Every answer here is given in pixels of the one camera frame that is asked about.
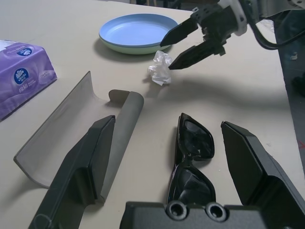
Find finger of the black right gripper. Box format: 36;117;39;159
168;40;216;71
160;18;199;47

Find white tissue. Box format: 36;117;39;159
147;50;173;86

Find purple tissue box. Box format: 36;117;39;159
0;39;58;121

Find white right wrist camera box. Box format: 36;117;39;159
218;0;248;36

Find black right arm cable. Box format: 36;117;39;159
250;22;305;50

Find grey glasses case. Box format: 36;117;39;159
13;71;145;203

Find blue plate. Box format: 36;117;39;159
99;13;179;48

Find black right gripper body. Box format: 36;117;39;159
190;0;239;57

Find black sunglasses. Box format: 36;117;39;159
166;113;217;206

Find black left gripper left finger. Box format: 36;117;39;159
28;114;117;229

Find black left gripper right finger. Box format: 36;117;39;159
221;120;305;229

